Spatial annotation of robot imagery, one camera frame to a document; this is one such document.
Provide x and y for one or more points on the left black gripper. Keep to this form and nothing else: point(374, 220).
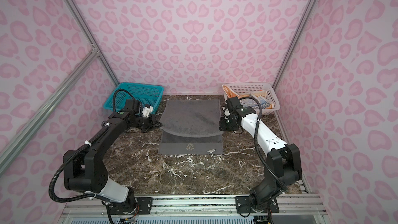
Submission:
point(153, 123)

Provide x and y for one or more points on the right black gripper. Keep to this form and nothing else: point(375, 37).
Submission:
point(222, 126)

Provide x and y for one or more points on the grey terry towel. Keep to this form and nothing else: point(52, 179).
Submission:
point(191, 127)

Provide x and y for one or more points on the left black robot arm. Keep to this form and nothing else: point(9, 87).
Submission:
point(84, 170)

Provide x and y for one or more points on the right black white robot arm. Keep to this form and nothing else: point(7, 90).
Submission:
point(290, 154)

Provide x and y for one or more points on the teal plastic basket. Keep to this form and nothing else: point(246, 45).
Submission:
point(147, 94)

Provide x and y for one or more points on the white plastic basket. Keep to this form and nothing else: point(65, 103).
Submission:
point(258, 98)

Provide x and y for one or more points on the orange patterned towel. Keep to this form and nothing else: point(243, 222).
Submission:
point(248, 99)

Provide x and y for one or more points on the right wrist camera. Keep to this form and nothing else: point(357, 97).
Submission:
point(225, 113)

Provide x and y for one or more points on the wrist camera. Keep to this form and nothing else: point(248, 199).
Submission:
point(225, 113)
point(147, 111)

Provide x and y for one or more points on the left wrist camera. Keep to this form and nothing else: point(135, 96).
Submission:
point(147, 111)

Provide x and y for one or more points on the left aluminium frame strut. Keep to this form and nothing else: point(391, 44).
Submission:
point(21, 139)

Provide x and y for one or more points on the back left aluminium post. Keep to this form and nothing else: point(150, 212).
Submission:
point(83, 25)

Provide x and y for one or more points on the aluminium post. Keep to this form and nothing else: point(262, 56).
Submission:
point(83, 25)
point(303, 21)

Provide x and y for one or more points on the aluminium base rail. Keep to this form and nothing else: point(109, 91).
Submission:
point(201, 209)

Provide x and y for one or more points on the back right aluminium post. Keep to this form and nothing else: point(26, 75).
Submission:
point(303, 21)

